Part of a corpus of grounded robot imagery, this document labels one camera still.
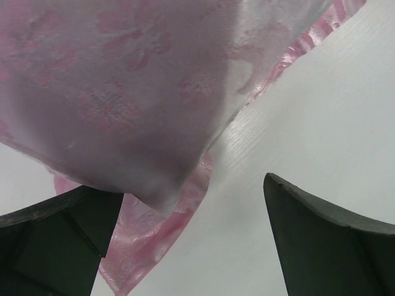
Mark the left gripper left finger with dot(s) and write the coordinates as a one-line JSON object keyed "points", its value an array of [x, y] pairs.
{"points": [[55, 247]]}

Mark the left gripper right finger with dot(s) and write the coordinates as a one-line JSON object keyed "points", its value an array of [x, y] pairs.
{"points": [[325, 249]]}

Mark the pink satin rose pillowcase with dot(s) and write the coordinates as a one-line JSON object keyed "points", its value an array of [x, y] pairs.
{"points": [[129, 96]]}

